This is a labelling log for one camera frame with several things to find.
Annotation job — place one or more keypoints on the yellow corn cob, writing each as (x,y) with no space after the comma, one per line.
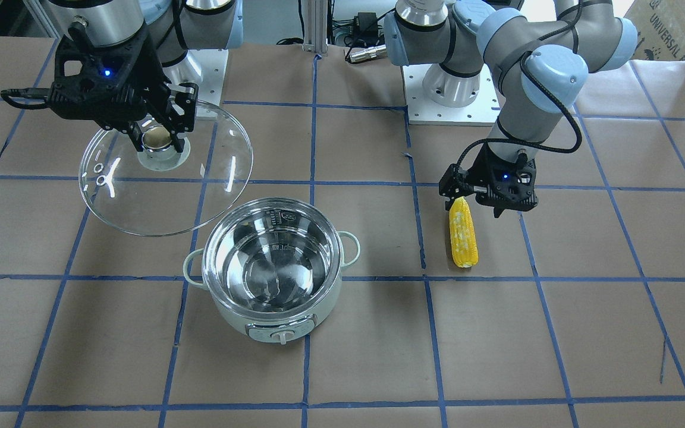
(463,243)

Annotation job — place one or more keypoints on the cardboard box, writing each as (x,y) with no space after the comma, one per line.
(661,30)

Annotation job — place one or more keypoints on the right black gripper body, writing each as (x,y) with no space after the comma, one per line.
(153,101)

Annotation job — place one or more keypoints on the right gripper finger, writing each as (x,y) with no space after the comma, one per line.
(180,112)
(135,133)

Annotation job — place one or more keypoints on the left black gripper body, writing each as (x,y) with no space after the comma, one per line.
(477,169)

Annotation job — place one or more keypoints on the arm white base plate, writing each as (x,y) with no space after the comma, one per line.
(205,68)
(435,97)

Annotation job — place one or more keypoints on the pale green electric pot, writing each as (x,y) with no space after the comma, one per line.
(273,268)

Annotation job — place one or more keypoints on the glass pot lid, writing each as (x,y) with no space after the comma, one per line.
(159,191)

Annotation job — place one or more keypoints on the aluminium frame post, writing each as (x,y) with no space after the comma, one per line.
(315,20)

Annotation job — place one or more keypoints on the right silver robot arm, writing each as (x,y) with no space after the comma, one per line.
(177,28)

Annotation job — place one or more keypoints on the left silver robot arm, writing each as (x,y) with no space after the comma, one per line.
(538,67)

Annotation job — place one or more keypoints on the black power adapter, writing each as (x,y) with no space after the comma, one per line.
(365,24)

